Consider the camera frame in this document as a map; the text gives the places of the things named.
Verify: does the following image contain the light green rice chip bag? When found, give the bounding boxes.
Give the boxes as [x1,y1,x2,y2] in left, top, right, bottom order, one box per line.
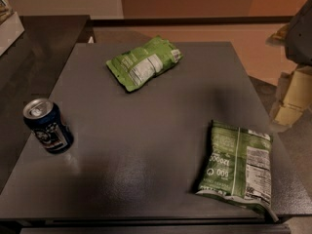
[106,36,183,92]

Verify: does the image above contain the dark side counter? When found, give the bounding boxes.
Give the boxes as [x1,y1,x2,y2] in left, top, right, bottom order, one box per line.
[0,16,94,191]

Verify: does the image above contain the dark green jalapeno chip bag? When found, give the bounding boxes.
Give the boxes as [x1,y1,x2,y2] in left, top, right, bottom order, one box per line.
[197,121,279,222]

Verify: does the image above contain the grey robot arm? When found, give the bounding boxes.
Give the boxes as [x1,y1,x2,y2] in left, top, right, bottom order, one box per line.
[269,0,312,132]

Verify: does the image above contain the blue soda can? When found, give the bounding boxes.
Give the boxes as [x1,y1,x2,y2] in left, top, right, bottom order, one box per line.
[22,98,74,154]

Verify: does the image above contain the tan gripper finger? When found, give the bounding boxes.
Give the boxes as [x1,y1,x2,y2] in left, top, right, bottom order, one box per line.
[270,72,292,119]
[272,65,312,127]

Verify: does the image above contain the white box with snacks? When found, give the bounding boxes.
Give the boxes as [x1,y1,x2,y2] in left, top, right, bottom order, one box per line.
[0,0,24,56]

